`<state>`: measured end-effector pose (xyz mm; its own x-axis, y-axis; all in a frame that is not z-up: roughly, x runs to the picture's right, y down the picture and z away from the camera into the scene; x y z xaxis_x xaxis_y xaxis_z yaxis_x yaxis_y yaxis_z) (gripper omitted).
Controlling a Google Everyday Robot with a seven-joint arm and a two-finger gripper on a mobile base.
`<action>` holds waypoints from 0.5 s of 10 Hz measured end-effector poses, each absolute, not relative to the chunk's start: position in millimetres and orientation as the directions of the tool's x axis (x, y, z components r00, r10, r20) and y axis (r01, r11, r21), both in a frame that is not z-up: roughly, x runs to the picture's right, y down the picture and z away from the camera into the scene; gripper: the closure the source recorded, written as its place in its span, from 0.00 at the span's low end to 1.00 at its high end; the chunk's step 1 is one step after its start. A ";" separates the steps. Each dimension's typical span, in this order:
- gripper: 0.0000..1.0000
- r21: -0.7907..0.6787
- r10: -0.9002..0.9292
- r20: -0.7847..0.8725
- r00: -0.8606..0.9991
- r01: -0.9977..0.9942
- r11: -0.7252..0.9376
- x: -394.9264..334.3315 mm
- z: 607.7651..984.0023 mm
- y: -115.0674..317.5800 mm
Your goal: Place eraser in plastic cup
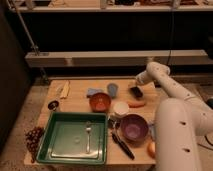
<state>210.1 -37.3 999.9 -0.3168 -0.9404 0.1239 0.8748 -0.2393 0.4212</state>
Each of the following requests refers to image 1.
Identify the blue sponge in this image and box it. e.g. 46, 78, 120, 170
86, 88, 103, 98

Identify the blue plastic cup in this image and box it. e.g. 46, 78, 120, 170
107, 83, 118, 98

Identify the orange fruit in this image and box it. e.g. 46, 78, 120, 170
147, 141, 155, 158

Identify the orange bowl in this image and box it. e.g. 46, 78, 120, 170
89, 93, 111, 112

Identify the yellow banana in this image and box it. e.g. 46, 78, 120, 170
60, 81, 70, 99

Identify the white cup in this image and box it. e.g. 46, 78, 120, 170
113, 101, 129, 117

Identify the purple bowl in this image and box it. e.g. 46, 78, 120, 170
120, 114, 149, 142

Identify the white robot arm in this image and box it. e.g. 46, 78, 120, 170
134, 62, 213, 171

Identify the green plastic tray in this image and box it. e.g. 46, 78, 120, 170
36, 112, 108, 165

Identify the wooden cutting board table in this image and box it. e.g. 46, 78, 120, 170
37, 79, 159, 167

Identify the black eraser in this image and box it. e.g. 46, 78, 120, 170
130, 86, 143, 98

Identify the silver fork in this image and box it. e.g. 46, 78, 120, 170
86, 121, 91, 154

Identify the orange carrot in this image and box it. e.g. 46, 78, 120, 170
127, 101, 146, 108

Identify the bunch of red grapes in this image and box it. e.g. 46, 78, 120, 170
25, 127, 44, 163

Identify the metal shelf rail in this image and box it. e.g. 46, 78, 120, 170
25, 50, 213, 68

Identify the metal diagonal pole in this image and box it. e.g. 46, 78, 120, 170
11, 0, 51, 84

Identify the white knife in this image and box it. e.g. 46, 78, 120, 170
55, 84, 63, 99

